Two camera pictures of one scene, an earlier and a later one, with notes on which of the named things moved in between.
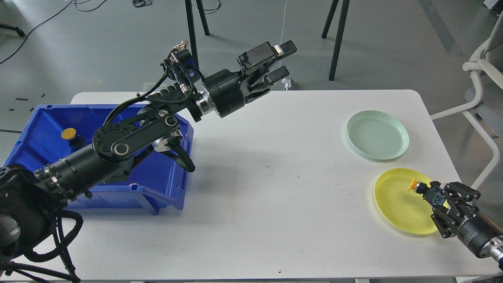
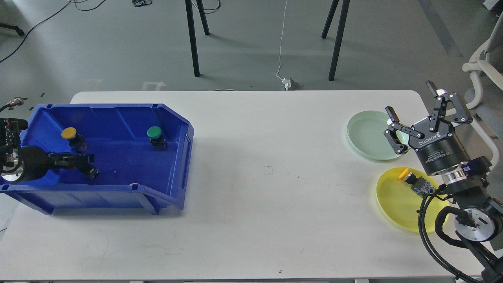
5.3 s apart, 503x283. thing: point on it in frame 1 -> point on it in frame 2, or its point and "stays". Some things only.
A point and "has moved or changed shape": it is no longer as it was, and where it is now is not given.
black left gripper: (226, 86) -> (36, 161)
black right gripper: (473, 231) -> (438, 149)
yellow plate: (406, 209) stays
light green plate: (377, 135) stays
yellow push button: (70, 134) stays
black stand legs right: (340, 34) stays
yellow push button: (418, 186) has moved or changed shape
